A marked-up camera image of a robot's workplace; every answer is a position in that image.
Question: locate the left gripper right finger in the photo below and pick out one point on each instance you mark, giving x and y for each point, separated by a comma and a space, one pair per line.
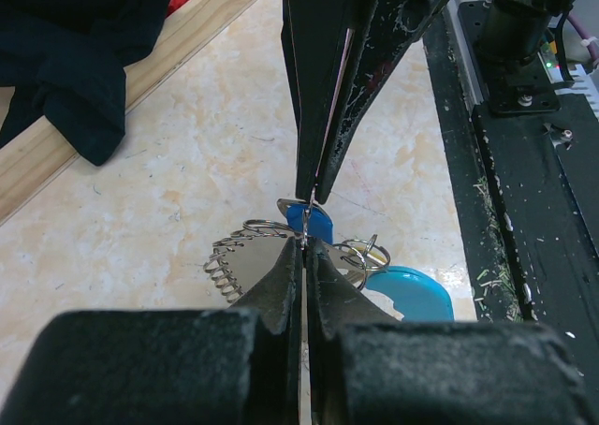
370, 368

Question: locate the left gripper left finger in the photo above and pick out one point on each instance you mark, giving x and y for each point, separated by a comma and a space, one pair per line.
239, 365

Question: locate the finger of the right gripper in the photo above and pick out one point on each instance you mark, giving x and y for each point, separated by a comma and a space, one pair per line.
313, 39
385, 30

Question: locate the blue key tag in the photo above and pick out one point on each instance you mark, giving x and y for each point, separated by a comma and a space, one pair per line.
319, 224

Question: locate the yellow key tag with key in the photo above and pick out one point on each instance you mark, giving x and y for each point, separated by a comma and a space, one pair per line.
378, 256

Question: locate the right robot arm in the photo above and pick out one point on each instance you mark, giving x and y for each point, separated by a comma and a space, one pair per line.
340, 53

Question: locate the dark navy garment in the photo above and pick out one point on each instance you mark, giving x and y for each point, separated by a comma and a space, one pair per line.
65, 60

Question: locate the wooden clothes rack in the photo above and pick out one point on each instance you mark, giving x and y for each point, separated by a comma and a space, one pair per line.
31, 159

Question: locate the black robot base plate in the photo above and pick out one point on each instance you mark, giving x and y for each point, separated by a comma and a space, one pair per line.
518, 181

